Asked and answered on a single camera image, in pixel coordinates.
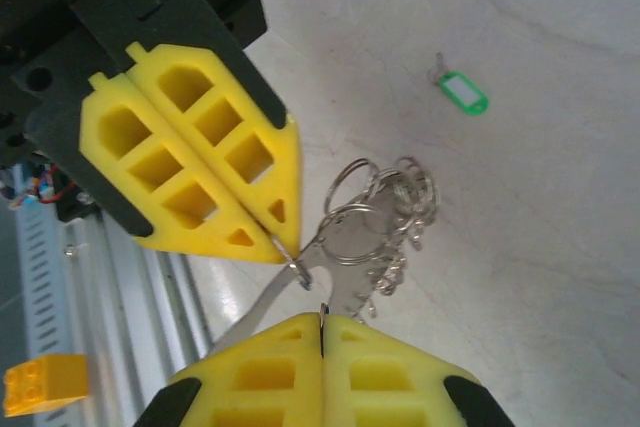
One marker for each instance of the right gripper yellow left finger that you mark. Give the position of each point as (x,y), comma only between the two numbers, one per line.
(300,397)

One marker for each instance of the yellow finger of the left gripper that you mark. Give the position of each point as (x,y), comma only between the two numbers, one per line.
(225,112)
(150,197)

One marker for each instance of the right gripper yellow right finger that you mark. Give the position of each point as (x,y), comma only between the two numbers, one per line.
(340,397)

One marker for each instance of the steel band with key rings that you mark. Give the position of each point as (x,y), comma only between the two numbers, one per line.
(350,237)

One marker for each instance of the green key tag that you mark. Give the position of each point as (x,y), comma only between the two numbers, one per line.
(475,107)

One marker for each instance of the yellow toy brick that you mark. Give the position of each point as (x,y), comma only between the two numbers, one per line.
(45,387)

